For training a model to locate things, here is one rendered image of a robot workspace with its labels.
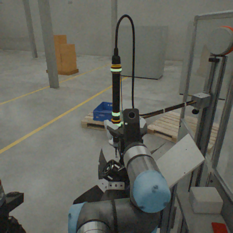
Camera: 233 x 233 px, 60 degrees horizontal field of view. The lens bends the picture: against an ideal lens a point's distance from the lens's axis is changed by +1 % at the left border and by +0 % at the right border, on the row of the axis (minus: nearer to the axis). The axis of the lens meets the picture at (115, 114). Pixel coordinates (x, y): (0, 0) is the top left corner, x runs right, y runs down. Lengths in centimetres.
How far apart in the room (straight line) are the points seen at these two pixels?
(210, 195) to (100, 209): 108
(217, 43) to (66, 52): 794
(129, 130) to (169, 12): 1258
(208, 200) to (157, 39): 693
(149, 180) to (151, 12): 1299
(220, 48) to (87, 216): 111
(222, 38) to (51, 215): 235
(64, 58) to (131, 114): 859
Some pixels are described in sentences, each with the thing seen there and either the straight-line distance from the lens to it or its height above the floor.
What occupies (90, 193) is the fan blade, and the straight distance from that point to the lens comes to 127.
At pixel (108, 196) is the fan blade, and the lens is 107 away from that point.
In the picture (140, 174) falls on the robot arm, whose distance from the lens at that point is 45.
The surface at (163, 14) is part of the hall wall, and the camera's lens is 1312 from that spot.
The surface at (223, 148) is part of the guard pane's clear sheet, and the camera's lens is 156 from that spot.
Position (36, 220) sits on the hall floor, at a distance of 264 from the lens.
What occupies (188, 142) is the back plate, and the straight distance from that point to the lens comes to 125.
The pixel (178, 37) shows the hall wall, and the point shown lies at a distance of 1295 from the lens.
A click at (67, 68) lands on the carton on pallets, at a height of 29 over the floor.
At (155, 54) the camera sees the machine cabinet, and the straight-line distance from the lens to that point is 798.
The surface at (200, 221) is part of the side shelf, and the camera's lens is 149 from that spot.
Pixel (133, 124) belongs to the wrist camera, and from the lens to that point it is 57.
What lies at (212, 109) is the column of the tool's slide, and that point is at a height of 148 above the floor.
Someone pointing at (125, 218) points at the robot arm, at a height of 156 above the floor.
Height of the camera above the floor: 196
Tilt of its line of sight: 24 degrees down
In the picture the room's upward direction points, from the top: straight up
